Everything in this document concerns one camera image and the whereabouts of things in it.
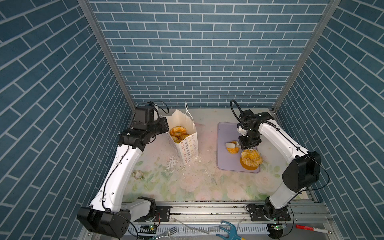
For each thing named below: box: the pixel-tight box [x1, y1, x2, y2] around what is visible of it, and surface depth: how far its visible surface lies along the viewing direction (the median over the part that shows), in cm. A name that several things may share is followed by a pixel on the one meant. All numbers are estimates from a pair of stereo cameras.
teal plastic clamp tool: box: [216, 220, 242, 240], surface depth 69 cm
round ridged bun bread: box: [226, 141, 240, 155], surface depth 95 cm
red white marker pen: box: [295, 224, 332, 234], surface depth 71 cm
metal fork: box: [156, 226, 177, 239], surface depth 71 cm
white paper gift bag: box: [166, 109, 199, 164], surface depth 81 cm
